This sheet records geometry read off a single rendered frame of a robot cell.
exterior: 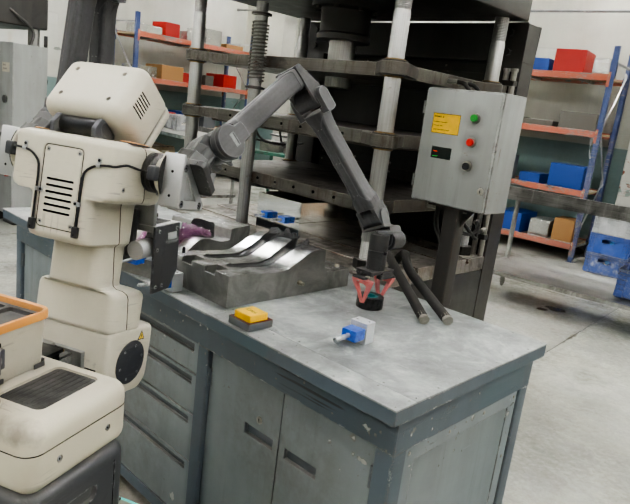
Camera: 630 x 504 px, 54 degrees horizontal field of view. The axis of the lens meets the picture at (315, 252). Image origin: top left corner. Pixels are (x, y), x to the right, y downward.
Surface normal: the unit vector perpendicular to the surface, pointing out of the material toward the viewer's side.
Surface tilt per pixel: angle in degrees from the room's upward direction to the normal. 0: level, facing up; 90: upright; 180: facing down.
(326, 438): 90
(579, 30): 90
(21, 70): 90
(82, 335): 82
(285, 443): 90
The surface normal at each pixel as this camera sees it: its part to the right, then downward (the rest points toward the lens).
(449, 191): -0.69, 0.08
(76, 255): -0.33, 0.04
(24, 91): 0.76, 0.24
